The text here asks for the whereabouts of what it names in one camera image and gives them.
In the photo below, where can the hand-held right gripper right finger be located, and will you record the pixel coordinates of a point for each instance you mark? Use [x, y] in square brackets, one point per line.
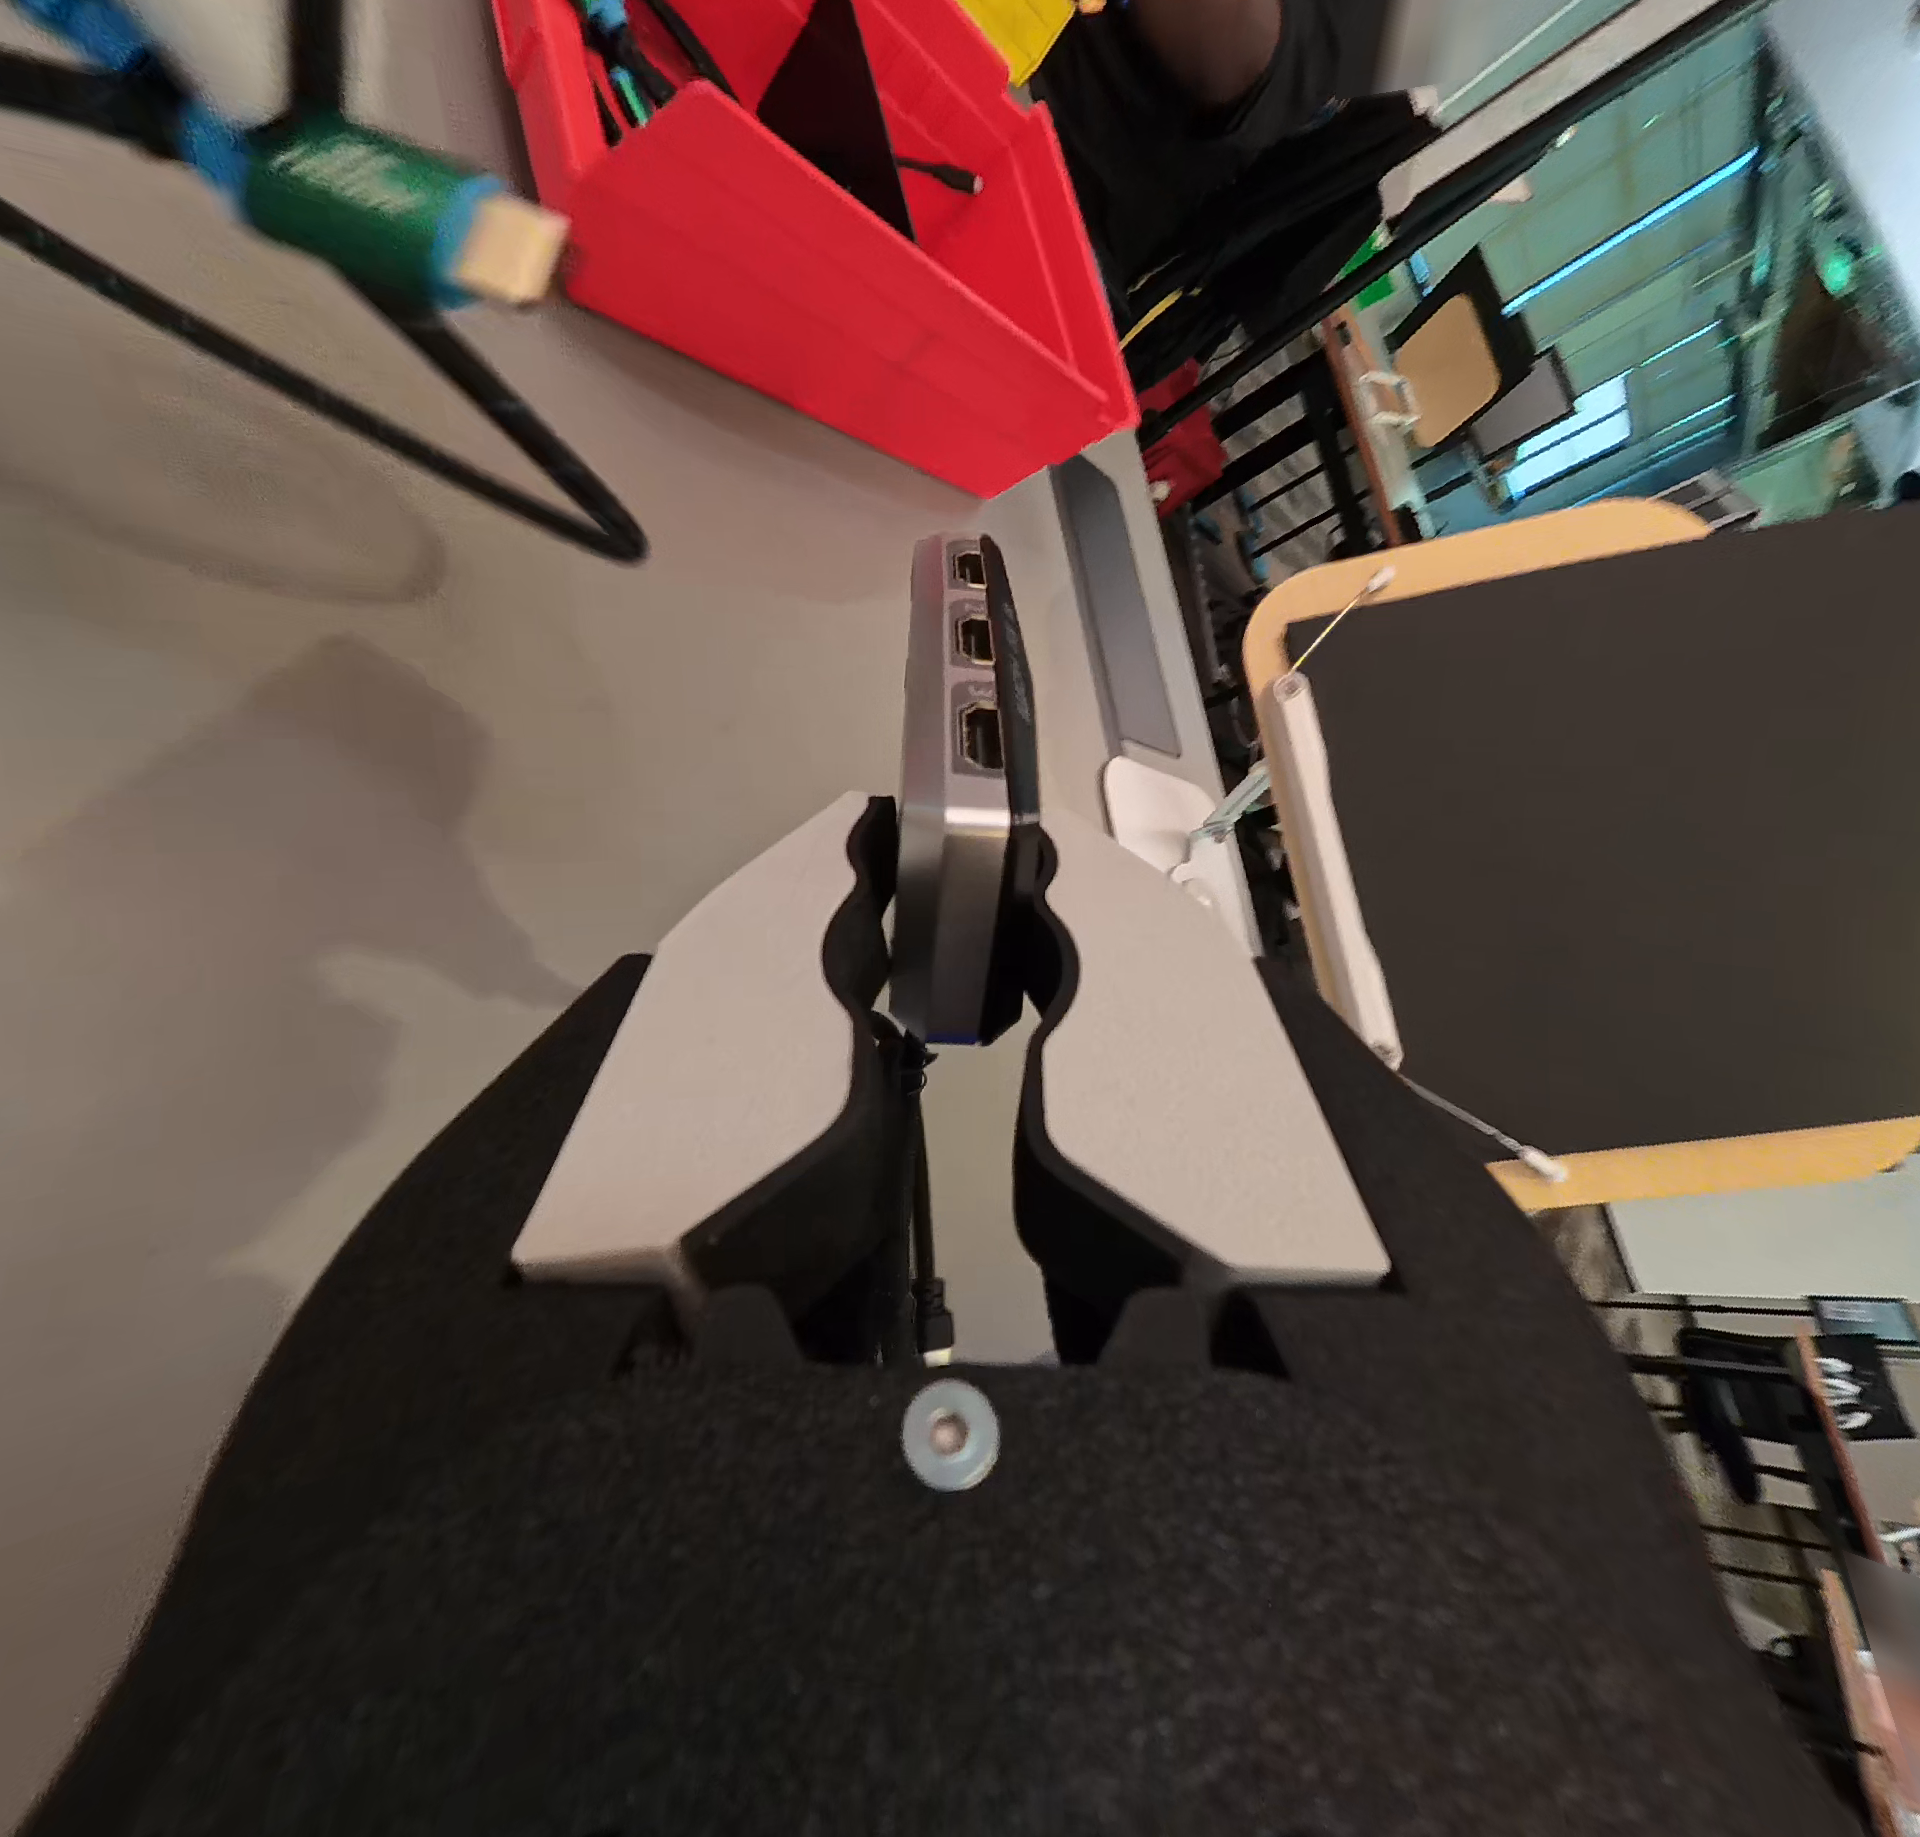
[1200, 1117]

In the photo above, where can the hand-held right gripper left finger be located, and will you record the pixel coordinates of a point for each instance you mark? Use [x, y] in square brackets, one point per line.
[690, 1147]

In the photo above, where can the red plastic bin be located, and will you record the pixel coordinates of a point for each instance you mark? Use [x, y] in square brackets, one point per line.
[811, 309]

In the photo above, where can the silver stand base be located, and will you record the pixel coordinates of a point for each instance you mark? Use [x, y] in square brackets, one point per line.
[1177, 832]

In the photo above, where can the tablet stand with dark board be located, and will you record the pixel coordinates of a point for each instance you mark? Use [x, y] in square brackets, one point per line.
[1650, 819]

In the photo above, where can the black bin divider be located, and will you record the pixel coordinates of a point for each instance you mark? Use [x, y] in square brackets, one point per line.
[841, 99]

